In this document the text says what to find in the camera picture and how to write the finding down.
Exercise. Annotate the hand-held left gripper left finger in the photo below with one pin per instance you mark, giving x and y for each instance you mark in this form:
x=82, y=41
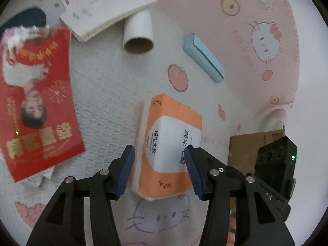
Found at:
x=125, y=174

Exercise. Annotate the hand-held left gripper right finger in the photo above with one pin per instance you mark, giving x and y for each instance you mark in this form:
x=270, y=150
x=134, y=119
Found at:
x=193, y=174

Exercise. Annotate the brown cardboard box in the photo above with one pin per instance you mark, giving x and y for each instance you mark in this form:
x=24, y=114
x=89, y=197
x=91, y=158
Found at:
x=243, y=151

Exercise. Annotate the orange and white tissue pack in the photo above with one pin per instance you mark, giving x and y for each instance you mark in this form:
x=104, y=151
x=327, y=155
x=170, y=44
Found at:
x=166, y=138

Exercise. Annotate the white cardboard tube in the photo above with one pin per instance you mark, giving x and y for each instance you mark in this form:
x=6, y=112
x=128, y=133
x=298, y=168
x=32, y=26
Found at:
x=138, y=25

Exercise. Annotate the white crumpled paper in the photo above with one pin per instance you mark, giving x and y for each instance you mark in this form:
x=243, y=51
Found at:
x=42, y=178

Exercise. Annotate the cartoon cat printed blanket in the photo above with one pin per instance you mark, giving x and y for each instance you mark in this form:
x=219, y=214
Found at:
x=107, y=82

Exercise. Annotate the red printed packet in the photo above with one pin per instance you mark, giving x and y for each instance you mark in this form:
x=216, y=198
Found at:
x=61, y=94

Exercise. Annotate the light blue case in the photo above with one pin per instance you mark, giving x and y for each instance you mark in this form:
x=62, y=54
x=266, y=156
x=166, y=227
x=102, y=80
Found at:
x=202, y=53

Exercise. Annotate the white paper booklet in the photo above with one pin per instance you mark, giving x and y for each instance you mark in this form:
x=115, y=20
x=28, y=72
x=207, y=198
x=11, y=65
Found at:
x=102, y=10

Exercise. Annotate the dark blue oblong object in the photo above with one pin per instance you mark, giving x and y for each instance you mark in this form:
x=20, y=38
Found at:
x=30, y=18

